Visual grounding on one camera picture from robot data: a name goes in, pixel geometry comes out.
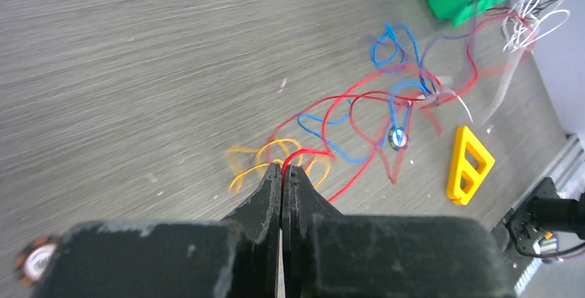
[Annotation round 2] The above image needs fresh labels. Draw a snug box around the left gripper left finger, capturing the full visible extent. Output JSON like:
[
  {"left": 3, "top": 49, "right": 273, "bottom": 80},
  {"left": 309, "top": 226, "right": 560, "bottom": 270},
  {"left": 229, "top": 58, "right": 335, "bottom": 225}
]
[{"left": 32, "top": 164, "right": 281, "bottom": 297}]

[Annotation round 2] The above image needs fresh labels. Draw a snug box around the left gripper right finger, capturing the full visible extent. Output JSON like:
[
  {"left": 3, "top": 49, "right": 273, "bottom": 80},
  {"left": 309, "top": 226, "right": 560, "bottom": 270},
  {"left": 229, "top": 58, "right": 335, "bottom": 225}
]
[{"left": 281, "top": 166, "right": 516, "bottom": 297}]

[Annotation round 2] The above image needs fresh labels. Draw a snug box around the yellow wire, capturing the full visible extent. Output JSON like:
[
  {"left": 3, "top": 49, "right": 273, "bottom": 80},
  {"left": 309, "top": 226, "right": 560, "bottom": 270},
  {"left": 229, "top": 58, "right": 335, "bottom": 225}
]
[{"left": 226, "top": 138, "right": 333, "bottom": 195}]

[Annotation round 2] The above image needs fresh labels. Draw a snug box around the blue wire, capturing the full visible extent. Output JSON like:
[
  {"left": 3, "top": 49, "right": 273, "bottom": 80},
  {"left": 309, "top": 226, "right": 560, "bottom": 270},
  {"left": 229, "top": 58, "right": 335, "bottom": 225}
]
[{"left": 297, "top": 23, "right": 435, "bottom": 164}]

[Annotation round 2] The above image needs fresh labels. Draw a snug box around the red wire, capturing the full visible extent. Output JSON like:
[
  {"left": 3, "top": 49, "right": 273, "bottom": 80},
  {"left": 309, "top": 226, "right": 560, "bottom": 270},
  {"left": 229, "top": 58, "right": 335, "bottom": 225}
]
[{"left": 267, "top": 10, "right": 535, "bottom": 203}]

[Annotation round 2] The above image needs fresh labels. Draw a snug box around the white wire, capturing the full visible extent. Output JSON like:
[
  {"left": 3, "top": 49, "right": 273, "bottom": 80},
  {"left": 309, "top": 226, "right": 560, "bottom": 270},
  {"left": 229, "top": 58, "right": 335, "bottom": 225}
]
[{"left": 438, "top": 0, "right": 571, "bottom": 126}]

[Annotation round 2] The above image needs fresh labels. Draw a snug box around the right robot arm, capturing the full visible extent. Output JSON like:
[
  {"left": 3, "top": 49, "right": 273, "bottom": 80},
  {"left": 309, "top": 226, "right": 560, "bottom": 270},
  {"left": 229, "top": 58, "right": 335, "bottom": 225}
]
[{"left": 505, "top": 177, "right": 584, "bottom": 259}]

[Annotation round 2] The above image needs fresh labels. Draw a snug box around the poker chip centre right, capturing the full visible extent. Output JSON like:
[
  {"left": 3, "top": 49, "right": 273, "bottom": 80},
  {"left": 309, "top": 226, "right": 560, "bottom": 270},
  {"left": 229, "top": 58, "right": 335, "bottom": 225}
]
[{"left": 388, "top": 126, "right": 408, "bottom": 151}]

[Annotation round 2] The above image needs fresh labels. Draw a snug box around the yellow triangular plastic part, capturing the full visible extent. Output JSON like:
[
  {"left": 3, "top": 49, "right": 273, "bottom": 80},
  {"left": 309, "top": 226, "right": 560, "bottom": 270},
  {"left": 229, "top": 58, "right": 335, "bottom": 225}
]
[{"left": 446, "top": 126, "right": 495, "bottom": 205}]

